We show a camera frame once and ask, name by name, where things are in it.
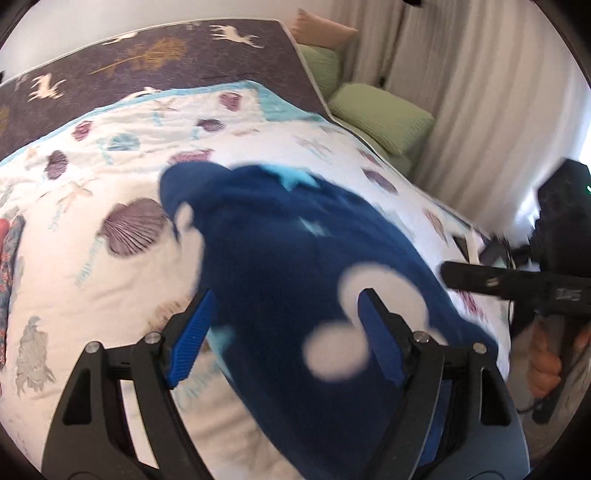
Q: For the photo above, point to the far green pillow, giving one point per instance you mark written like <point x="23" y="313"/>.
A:
<point x="324" y="66"/>

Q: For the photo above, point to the near green pillow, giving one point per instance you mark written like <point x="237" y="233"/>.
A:
<point x="396" y="124"/>

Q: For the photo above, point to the folded floral patterned garment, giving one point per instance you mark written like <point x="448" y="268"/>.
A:
<point x="8" y="259"/>

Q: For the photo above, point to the dark deer print mattress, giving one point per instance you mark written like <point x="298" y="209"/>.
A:
<point x="175" y="56"/>

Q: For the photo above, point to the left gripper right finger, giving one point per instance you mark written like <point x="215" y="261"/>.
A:
<point x="456" y="419"/>

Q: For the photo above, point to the navy blue fleece garment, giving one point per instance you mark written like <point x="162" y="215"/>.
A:
<point x="286" y="256"/>

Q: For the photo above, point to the person's right hand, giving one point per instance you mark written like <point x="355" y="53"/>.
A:
<point x="544" y="367"/>

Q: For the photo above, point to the cream window curtain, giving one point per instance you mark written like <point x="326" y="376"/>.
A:
<point x="508" y="98"/>

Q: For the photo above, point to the green pillow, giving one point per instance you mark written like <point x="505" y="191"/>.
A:
<point x="396" y="124"/>
<point x="324" y="66"/>

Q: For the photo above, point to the white seashell print quilt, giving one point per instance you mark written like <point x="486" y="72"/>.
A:
<point x="99" y="258"/>

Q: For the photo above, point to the beige pillow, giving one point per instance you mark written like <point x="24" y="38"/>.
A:
<point x="313" y="30"/>

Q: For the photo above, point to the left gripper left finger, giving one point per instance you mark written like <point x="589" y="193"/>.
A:
<point x="89" y="436"/>

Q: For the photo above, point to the folded red pink garment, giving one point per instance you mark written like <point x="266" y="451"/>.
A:
<point x="4" y="229"/>

